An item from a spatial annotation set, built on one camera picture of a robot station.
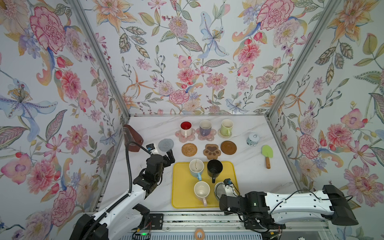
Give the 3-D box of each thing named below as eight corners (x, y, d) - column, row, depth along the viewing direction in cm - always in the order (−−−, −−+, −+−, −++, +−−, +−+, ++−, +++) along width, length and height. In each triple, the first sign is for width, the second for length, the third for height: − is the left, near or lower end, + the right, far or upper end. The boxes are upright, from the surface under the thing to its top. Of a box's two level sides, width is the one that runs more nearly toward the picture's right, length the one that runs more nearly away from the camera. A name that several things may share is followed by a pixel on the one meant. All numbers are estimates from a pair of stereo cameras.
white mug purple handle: (199, 136, 107) (200, 131, 103) (199, 125, 114) (199, 119, 109) (211, 137, 107) (212, 131, 103) (210, 125, 114) (211, 119, 110)
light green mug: (221, 140, 108) (223, 131, 99) (219, 128, 115) (221, 119, 106) (232, 140, 108) (235, 131, 99) (229, 128, 115) (232, 119, 106)
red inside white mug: (186, 140, 108) (185, 133, 102) (177, 132, 113) (177, 125, 107) (195, 134, 112) (195, 126, 106) (187, 126, 117) (186, 119, 110)
